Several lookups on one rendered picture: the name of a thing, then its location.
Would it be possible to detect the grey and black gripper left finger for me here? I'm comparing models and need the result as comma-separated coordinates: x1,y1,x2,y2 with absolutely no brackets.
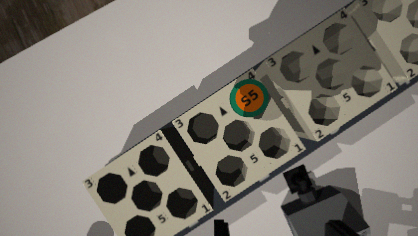
214,220,230,236

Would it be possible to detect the beige bucket adapter block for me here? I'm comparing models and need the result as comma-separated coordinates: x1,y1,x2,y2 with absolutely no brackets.
172,68,306,202
255,8,398,141
82,127,214,236
346,0,418,83

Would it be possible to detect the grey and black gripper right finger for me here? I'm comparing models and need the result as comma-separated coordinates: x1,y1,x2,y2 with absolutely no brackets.
325,220,360,236

